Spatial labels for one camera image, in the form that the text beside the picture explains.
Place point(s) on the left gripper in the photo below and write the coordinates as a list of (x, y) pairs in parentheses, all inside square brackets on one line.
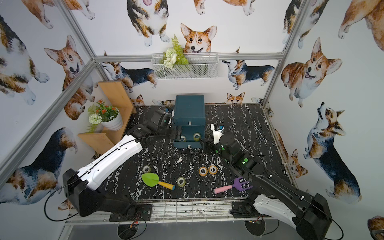
[(173, 132)]

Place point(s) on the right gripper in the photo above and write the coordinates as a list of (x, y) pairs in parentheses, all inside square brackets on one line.
[(208, 145)]

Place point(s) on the orange tape roll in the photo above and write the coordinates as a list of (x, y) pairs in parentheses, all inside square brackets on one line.
[(203, 171), (213, 169)]

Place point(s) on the yellow-green tape roll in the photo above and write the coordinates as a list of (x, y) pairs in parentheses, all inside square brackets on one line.
[(181, 182), (182, 139), (197, 137), (146, 169)]

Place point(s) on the teal drawer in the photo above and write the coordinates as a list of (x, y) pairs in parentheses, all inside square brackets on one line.
[(188, 132)]

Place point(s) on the yellow-green tape roll front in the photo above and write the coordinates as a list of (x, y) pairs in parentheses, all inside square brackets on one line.
[(181, 182)]

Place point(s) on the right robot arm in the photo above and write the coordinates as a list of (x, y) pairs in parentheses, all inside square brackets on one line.
[(309, 215)]

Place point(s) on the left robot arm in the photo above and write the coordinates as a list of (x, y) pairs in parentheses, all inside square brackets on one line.
[(82, 186)]

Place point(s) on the teal drawer cabinet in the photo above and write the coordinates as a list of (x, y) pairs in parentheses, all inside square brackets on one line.
[(190, 110)]

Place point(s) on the purple pink toy fork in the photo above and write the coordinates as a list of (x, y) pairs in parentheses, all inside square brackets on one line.
[(241, 184)]

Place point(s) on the white potted flower plant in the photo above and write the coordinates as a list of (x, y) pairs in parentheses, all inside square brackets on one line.
[(106, 115)]

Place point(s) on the wooden corner shelf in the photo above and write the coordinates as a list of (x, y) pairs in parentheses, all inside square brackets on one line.
[(106, 139)]

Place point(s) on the green toy shovel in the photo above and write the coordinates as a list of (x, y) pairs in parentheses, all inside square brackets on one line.
[(152, 180)]

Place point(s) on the green fern white flowers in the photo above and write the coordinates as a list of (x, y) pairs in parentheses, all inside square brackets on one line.
[(174, 55)]

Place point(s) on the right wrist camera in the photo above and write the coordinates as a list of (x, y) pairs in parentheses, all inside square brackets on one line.
[(217, 132)]

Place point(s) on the white wire wall basket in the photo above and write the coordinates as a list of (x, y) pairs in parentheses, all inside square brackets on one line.
[(201, 66)]

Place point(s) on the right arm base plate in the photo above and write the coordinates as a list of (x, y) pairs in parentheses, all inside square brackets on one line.
[(243, 210)]

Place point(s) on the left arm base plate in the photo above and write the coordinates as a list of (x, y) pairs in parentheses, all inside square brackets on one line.
[(141, 213)]

